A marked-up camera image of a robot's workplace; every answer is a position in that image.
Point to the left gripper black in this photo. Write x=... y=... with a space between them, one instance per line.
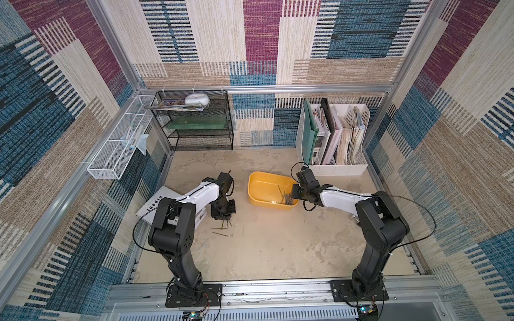
x=228 y=215

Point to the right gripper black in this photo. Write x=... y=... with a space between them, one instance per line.
x=296 y=192

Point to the yellow plastic storage box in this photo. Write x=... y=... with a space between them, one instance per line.
x=263 y=190

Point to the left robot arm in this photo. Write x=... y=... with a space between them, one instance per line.
x=173 y=228

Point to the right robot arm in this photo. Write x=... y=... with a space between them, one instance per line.
x=382 y=224

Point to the white file organizer box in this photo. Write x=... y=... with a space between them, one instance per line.
x=339 y=148

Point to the green folder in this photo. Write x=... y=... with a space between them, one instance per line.
x=309 y=133

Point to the white round object on shelf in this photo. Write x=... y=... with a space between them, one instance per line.
x=197 y=100

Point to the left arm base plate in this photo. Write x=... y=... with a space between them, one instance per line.
x=209 y=296

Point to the black wire mesh shelf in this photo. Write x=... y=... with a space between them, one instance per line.
x=190 y=128

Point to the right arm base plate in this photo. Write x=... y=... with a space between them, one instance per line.
x=354 y=291

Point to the white wire wall basket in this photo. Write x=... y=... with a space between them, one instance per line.
x=128 y=135

